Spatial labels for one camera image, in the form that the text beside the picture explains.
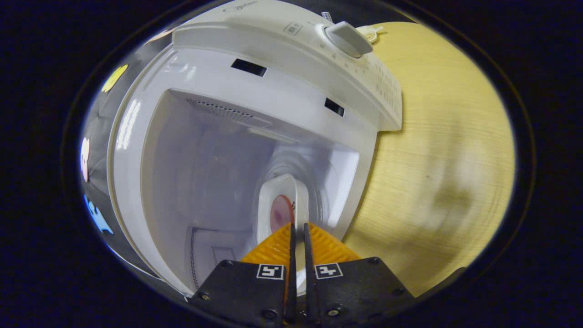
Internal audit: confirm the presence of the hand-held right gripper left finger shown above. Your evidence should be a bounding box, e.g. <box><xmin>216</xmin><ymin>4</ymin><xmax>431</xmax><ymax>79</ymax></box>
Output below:
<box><xmin>188</xmin><ymin>222</ymin><xmax>298</xmax><ymax>328</ymax></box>

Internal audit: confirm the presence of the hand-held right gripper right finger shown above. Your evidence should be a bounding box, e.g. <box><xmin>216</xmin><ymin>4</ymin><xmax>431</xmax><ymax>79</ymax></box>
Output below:
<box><xmin>303</xmin><ymin>222</ymin><xmax>416</xmax><ymax>328</ymax></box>

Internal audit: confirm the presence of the pink meat slice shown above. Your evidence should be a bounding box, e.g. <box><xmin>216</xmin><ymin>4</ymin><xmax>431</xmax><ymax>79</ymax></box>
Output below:
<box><xmin>270</xmin><ymin>195</ymin><xmax>295</xmax><ymax>234</ymax></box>

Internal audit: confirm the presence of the white square plate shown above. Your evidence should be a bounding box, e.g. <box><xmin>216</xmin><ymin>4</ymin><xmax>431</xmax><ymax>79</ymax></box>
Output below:
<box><xmin>257</xmin><ymin>173</ymin><xmax>311</xmax><ymax>294</ymax></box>

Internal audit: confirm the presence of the white microwave oven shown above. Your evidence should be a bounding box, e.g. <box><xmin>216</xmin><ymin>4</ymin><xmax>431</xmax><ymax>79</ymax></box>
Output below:
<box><xmin>107</xmin><ymin>0</ymin><xmax>404</xmax><ymax>297</ymax></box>

